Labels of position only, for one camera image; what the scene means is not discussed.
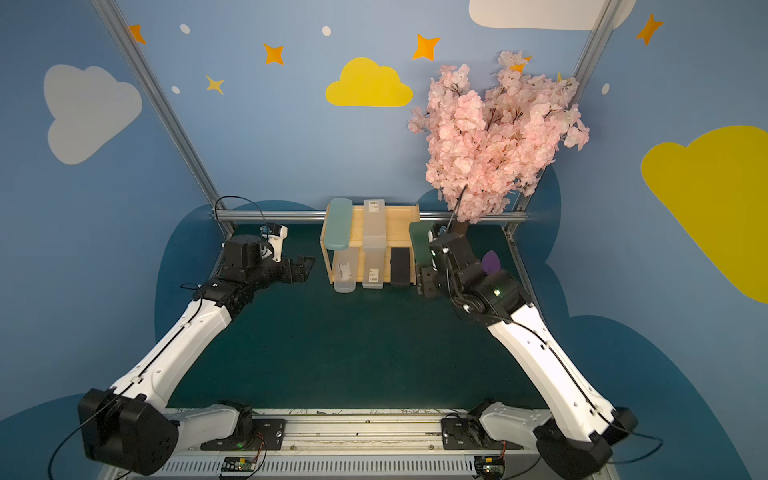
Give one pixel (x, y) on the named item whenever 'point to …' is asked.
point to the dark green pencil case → (420, 235)
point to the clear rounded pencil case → (346, 270)
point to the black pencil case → (400, 266)
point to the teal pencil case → (338, 224)
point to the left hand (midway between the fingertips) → (300, 254)
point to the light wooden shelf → (398, 219)
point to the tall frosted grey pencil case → (374, 229)
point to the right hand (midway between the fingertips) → (438, 267)
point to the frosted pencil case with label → (374, 268)
